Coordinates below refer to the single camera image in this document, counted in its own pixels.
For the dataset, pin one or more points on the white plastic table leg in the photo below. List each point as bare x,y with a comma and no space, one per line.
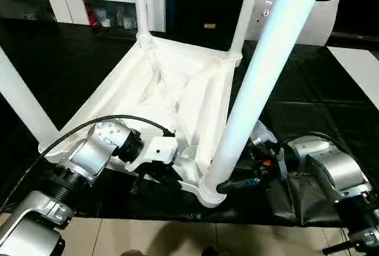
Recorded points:
20,90
140,7
245,16
260,75

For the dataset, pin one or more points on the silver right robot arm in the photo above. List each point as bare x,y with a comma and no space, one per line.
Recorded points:
340,170

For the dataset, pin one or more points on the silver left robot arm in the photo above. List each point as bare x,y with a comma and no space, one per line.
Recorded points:
89,152

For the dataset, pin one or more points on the black stand bar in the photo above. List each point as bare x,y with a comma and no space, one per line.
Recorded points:
337,247

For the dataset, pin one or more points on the small white cup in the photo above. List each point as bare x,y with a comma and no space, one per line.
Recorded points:
128,24

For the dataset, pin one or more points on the small brown label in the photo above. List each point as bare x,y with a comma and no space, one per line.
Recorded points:
210,26

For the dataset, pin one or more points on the black table mat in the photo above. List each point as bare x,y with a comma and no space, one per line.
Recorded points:
59,54

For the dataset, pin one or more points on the grey cushion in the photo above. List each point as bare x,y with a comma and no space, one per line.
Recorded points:
316,22

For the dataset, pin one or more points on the black couch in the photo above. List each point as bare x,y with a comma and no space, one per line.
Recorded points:
192,1

